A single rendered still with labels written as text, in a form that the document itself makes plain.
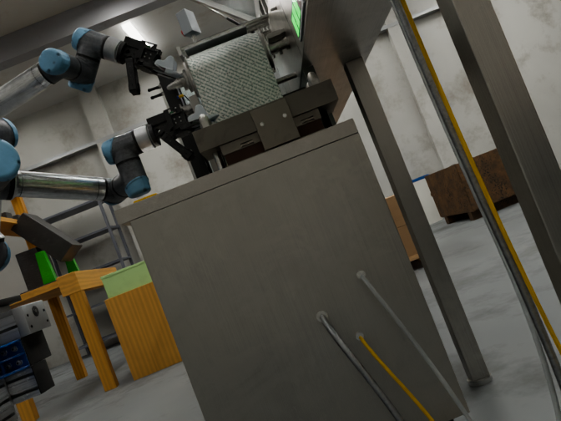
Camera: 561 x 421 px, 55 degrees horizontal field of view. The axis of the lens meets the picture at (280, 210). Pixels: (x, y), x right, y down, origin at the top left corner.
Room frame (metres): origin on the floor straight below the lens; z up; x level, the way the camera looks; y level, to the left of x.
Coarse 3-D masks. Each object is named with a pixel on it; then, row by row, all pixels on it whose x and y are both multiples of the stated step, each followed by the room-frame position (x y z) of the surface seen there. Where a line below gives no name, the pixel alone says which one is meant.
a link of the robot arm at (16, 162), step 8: (0, 144) 1.33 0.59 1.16; (8, 144) 1.35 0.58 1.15; (0, 152) 1.33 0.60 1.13; (8, 152) 1.34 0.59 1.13; (16, 152) 1.36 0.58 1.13; (0, 160) 1.32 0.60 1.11; (8, 160) 1.34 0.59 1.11; (16, 160) 1.35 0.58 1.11; (0, 168) 1.32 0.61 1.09; (8, 168) 1.33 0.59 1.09; (16, 168) 1.35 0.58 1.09; (0, 176) 1.31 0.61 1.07; (8, 176) 1.33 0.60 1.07; (0, 184) 1.35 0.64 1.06
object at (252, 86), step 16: (256, 64) 1.63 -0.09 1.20; (224, 80) 1.63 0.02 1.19; (240, 80) 1.63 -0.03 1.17; (256, 80) 1.63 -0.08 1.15; (272, 80) 1.63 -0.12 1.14; (208, 96) 1.63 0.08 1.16; (224, 96) 1.63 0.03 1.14; (240, 96) 1.63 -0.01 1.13; (256, 96) 1.63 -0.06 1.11; (272, 96) 1.63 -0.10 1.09; (208, 112) 1.63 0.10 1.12; (224, 112) 1.63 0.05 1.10; (240, 112) 1.63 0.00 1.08
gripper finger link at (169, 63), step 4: (168, 56) 1.67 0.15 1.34; (156, 60) 1.67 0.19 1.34; (160, 60) 1.67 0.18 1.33; (164, 60) 1.67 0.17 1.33; (168, 60) 1.67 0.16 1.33; (172, 60) 1.67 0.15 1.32; (156, 64) 1.67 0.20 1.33; (160, 64) 1.67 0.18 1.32; (164, 64) 1.67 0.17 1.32; (168, 64) 1.67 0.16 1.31; (172, 64) 1.67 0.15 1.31; (168, 68) 1.66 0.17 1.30; (172, 68) 1.67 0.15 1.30; (160, 72) 1.67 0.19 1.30; (164, 72) 1.66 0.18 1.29; (168, 72) 1.66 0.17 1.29; (172, 72) 1.66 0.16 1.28; (176, 72) 1.67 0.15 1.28; (172, 76) 1.68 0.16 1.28; (176, 76) 1.68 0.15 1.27; (180, 76) 1.68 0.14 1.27
